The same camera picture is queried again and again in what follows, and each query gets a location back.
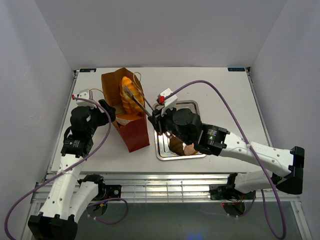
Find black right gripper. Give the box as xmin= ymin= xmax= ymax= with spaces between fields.
xmin=147 ymin=103 xmax=192 ymax=146

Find striped orange croissant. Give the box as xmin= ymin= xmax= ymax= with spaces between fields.
xmin=119 ymin=76 xmax=145 ymax=115

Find long twisted glazed bread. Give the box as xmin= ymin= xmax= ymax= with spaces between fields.
xmin=120 ymin=93 xmax=144 ymax=117

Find brown red paper bag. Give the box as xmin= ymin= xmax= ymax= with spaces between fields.
xmin=101 ymin=67 xmax=150 ymax=153

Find steel serving tongs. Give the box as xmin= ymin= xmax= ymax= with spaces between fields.
xmin=122 ymin=82 xmax=153 ymax=117

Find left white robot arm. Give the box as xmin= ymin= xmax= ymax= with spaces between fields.
xmin=27 ymin=99 xmax=116 ymax=240

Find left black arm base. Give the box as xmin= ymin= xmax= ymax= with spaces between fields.
xmin=96 ymin=184 xmax=122 ymax=201

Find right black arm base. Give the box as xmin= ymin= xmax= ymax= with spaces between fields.
xmin=209 ymin=184 xmax=255 ymax=202

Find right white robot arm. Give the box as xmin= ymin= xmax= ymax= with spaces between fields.
xmin=148 ymin=108 xmax=305 ymax=199

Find dark chocolate croissant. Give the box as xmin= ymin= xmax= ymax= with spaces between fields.
xmin=169 ymin=136 xmax=185 ymax=156

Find steel rectangular tray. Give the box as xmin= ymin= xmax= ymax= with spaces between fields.
xmin=154 ymin=100 xmax=206 ymax=161

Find sugar coated pink donut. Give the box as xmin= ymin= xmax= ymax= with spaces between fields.
xmin=183 ymin=143 xmax=198 ymax=156

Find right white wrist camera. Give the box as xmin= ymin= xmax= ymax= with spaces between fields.
xmin=157 ymin=88 xmax=178 ymax=117

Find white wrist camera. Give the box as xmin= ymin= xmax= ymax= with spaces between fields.
xmin=157 ymin=88 xmax=178 ymax=117
xmin=71 ymin=89 xmax=93 ymax=101

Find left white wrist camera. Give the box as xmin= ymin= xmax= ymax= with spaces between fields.
xmin=71 ymin=89 xmax=93 ymax=101

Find aluminium frame rail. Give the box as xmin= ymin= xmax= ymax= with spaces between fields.
xmin=31 ymin=172 xmax=301 ymax=204

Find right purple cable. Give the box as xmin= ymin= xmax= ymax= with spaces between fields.
xmin=166 ymin=79 xmax=287 ymax=240

